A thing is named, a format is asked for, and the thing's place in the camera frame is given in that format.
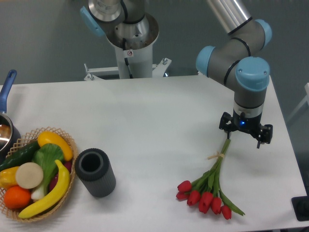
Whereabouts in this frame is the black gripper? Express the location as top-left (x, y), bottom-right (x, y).
top-left (219, 111), bottom-right (273, 148)

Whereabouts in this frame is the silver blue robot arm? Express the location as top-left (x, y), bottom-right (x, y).
top-left (80, 0), bottom-right (273, 144)

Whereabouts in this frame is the red tulip bouquet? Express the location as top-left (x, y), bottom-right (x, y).
top-left (176, 139), bottom-right (245, 220)

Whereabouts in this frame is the black device at edge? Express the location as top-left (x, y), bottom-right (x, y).
top-left (291, 196), bottom-right (309, 221)

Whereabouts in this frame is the dark grey ribbed vase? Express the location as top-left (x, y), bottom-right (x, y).
top-left (74, 148), bottom-right (116, 198)

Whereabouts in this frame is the purple red vegetable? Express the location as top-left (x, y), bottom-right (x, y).
top-left (49, 161), bottom-right (72, 192)

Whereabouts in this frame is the yellow banana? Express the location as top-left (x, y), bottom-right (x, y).
top-left (18, 160), bottom-right (70, 219)

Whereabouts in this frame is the yellow squash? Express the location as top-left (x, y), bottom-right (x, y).
top-left (37, 131), bottom-right (73, 161)

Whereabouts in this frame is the green bok choy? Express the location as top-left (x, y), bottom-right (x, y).
top-left (31, 143), bottom-right (64, 202)

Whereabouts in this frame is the woven wicker basket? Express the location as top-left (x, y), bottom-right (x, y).
top-left (0, 127), bottom-right (77, 222)

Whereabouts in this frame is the green cucumber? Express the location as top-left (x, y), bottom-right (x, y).
top-left (0, 141), bottom-right (40, 171)

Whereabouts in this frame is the beige round disc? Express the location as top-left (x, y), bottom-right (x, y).
top-left (15, 162), bottom-right (43, 189)

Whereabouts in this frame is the orange fruit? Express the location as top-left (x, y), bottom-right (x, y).
top-left (4, 186), bottom-right (31, 209)

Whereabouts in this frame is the yellow bell pepper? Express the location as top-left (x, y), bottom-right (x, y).
top-left (0, 166), bottom-right (19, 189)

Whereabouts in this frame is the white frame at right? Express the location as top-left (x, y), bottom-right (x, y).
top-left (286, 83), bottom-right (309, 125)

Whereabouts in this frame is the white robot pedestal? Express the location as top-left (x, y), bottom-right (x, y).
top-left (81, 9), bottom-right (172, 81)

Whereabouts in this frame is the blue handled saucepan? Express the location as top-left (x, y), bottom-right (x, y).
top-left (0, 70), bottom-right (21, 164)

